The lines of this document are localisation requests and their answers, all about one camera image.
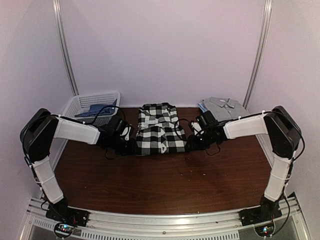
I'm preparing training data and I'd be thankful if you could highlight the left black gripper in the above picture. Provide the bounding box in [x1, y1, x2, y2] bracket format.
[110, 134, 141, 156]

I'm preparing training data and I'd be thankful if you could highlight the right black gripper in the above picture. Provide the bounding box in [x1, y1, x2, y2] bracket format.
[185, 130, 214, 151]

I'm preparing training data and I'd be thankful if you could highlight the black white plaid shirt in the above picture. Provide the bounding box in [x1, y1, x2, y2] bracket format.
[136, 102, 187, 156]

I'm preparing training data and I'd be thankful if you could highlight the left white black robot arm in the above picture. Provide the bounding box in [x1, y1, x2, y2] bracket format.
[20, 108, 137, 222]

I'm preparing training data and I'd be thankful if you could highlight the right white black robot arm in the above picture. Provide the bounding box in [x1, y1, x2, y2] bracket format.
[187, 105, 305, 221]

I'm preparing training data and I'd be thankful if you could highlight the folded light blue shirt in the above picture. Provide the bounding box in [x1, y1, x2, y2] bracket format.
[197, 102, 208, 113]

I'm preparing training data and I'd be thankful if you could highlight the folded grey collared shirt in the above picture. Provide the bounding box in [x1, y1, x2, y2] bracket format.
[201, 96, 249, 121]

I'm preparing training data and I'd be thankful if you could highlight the white plastic mesh basket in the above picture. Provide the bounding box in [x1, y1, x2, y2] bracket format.
[62, 91, 121, 126]

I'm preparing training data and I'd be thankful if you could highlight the blue patterned shirt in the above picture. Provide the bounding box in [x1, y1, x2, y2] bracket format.
[74, 100, 117, 118]

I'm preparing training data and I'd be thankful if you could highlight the left small circuit board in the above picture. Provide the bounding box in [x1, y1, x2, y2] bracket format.
[53, 222, 75, 238]

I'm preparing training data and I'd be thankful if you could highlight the small circuit board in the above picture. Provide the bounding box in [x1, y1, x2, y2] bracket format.
[254, 225, 275, 238]
[53, 222, 75, 238]

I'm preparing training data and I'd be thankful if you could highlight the right small circuit board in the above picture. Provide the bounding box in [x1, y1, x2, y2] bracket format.
[254, 225, 275, 238]

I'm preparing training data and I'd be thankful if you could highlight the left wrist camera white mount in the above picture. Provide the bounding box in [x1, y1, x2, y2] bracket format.
[121, 125, 134, 141]

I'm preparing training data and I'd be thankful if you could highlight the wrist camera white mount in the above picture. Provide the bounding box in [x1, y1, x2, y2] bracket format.
[121, 125, 134, 141]
[190, 121, 202, 134]

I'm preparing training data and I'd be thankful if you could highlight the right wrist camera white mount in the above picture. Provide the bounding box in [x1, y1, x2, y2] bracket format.
[190, 121, 202, 134]

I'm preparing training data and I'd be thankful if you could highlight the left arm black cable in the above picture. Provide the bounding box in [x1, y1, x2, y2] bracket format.
[21, 106, 127, 161]

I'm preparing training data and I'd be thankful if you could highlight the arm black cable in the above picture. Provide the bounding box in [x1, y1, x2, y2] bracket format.
[173, 109, 306, 163]
[21, 106, 127, 161]

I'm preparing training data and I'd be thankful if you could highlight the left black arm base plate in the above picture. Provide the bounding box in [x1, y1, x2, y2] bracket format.
[45, 202, 89, 227]

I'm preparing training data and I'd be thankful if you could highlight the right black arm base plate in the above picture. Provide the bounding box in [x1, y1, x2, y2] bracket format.
[239, 203, 282, 226]

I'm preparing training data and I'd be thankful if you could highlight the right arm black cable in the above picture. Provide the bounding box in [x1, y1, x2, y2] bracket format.
[173, 109, 306, 163]

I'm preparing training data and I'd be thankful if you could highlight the aluminium front rail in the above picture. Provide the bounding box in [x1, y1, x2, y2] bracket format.
[24, 197, 307, 240]

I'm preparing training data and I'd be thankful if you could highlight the right aluminium frame post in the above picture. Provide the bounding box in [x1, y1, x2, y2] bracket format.
[243, 0, 273, 109]

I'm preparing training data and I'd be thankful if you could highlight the aluminium frame post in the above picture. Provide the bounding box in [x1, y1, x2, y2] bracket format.
[52, 0, 79, 96]
[243, 0, 273, 109]

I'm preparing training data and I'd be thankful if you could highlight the left aluminium frame post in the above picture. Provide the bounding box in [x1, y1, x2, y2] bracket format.
[52, 0, 79, 96]

